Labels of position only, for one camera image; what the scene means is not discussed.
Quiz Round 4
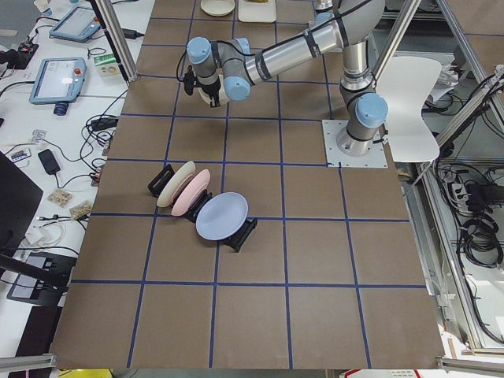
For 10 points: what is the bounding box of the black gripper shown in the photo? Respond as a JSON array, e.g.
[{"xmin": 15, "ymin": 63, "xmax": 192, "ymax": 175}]
[{"xmin": 184, "ymin": 65, "xmax": 221, "ymax": 107}]

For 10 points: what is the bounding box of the white bowl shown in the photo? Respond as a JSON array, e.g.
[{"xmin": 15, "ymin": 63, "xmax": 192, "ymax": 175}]
[{"xmin": 198, "ymin": 74, "xmax": 230, "ymax": 107}]

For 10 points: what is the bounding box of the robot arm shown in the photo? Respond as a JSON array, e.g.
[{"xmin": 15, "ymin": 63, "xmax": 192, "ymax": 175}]
[{"xmin": 182, "ymin": 1, "xmax": 388, "ymax": 144}]

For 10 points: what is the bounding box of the cream plate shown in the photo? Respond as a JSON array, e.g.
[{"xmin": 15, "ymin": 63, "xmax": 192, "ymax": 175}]
[{"xmin": 157, "ymin": 161, "xmax": 195, "ymax": 208}]

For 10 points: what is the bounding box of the pink plate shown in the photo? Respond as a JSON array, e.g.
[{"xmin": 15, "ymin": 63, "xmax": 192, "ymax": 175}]
[{"xmin": 171, "ymin": 169, "xmax": 211, "ymax": 217}]

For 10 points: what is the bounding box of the white round plate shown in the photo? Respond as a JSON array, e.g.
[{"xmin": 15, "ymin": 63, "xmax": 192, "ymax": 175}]
[{"xmin": 200, "ymin": 0, "xmax": 235, "ymax": 17}]

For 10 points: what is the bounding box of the white rectangular tray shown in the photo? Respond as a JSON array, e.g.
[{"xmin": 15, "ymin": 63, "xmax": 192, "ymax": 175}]
[{"xmin": 238, "ymin": 0, "xmax": 276, "ymax": 23}]

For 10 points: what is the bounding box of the black power adapter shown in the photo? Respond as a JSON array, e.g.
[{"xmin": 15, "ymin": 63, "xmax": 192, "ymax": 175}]
[{"xmin": 121, "ymin": 28, "xmax": 145, "ymax": 39}]

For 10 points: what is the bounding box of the light blue plate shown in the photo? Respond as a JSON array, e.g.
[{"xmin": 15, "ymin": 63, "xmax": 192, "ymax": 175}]
[{"xmin": 196, "ymin": 192, "xmax": 248, "ymax": 241}]

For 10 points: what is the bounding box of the green white box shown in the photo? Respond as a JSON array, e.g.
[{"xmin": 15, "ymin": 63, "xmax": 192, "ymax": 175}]
[{"xmin": 93, "ymin": 54, "xmax": 120, "ymax": 77}]

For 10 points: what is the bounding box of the black dish rack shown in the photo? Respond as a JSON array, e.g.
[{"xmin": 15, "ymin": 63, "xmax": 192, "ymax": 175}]
[{"xmin": 147, "ymin": 165, "xmax": 258, "ymax": 252}]

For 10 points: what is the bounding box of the teach pendant tablet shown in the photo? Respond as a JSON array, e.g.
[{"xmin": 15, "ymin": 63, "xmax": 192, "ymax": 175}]
[
  {"xmin": 29, "ymin": 57, "xmax": 87, "ymax": 105},
  {"xmin": 49, "ymin": 6, "xmax": 101, "ymax": 43}
]

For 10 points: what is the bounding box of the white chair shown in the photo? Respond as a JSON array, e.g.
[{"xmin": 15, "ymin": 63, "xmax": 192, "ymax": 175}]
[{"xmin": 376, "ymin": 56, "xmax": 441, "ymax": 163}]

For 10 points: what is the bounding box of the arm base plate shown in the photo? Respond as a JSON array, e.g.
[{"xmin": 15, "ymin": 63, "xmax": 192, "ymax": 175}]
[{"xmin": 321, "ymin": 120, "xmax": 387, "ymax": 169}]

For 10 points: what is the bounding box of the aluminium frame post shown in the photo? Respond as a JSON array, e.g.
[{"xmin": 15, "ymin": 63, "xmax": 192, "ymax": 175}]
[{"xmin": 90, "ymin": 0, "xmax": 138, "ymax": 83}]

